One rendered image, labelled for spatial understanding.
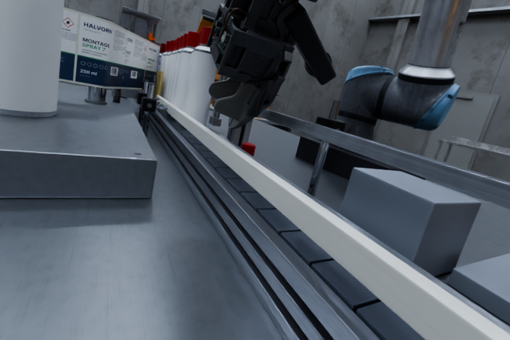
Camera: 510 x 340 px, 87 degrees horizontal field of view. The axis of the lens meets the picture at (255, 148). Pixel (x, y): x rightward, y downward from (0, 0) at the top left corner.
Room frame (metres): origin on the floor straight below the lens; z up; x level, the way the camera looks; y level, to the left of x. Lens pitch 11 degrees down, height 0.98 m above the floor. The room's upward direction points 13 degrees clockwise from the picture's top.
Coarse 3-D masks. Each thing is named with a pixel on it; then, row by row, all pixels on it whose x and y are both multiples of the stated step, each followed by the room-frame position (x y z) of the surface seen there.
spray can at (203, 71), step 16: (208, 32) 0.55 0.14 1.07; (208, 48) 0.54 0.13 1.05; (192, 64) 0.55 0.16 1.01; (208, 64) 0.54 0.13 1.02; (192, 80) 0.54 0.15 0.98; (208, 80) 0.54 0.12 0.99; (192, 96) 0.54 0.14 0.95; (208, 96) 0.55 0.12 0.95; (192, 112) 0.54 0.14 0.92; (208, 112) 0.56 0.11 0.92
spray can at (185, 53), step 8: (192, 32) 0.63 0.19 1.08; (192, 40) 0.63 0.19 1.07; (184, 48) 0.64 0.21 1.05; (192, 48) 0.63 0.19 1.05; (184, 56) 0.62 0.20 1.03; (184, 64) 0.62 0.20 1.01; (184, 72) 0.62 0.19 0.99; (176, 80) 0.64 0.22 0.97; (184, 80) 0.62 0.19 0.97; (176, 88) 0.63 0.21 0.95; (184, 88) 0.62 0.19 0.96; (176, 96) 0.63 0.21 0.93; (176, 104) 0.63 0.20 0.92; (176, 120) 0.62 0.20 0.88
